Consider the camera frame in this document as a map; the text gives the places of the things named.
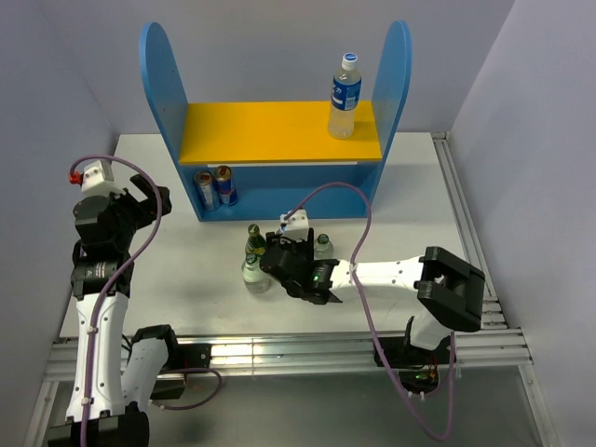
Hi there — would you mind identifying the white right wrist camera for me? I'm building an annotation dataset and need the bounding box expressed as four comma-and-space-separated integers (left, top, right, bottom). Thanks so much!
278, 209, 309, 242

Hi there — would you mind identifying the Chang soda water bottle right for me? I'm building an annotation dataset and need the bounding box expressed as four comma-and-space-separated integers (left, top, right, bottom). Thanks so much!
314, 234, 333, 260

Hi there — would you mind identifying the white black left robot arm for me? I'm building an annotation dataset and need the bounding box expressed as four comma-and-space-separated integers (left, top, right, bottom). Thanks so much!
46, 174, 185, 446

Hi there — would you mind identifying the blue and yellow shelf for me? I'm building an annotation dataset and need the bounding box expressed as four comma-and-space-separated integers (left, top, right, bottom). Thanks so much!
139, 20, 413, 222

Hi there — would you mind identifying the Red Bull can left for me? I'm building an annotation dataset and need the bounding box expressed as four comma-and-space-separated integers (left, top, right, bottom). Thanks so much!
194, 170, 221, 211

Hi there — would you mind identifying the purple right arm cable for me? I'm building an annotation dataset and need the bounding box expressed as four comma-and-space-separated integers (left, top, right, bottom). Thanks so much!
288, 181, 457, 442

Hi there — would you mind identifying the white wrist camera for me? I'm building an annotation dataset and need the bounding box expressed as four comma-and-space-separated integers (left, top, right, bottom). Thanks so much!
68, 160, 125, 197
278, 209, 309, 242

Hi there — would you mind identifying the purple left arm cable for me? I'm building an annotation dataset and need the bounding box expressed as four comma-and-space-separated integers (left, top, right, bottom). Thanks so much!
72, 153, 224, 447

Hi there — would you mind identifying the aluminium rail frame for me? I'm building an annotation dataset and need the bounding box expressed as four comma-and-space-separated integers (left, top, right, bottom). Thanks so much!
24, 132, 561, 446

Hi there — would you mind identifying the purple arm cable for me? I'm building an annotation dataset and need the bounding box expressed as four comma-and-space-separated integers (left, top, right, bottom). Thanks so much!
72, 153, 224, 447
288, 181, 457, 442

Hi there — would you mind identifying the chang soda water bottle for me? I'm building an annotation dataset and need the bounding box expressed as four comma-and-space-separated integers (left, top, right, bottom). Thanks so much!
314, 234, 333, 260
241, 253, 270, 294

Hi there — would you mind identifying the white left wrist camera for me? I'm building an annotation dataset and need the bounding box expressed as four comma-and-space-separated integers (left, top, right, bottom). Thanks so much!
68, 160, 125, 197

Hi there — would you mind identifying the Red Bull can right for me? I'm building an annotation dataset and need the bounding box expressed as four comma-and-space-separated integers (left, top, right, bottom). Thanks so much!
214, 165, 238, 207

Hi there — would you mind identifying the red bull can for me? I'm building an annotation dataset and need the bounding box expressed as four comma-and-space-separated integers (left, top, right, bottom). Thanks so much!
194, 170, 221, 211
214, 165, 238, 207

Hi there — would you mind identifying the Chang soda water bottle left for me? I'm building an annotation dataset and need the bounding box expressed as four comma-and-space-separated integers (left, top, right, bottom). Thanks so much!
241, 253, 270, 294

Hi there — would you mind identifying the green Perrier bottle left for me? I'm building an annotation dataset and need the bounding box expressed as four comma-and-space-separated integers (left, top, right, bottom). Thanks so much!
245, 223, 266, 256

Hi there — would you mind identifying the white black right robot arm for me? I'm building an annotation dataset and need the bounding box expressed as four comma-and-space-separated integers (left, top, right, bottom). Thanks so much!
260, 233, 485, 368

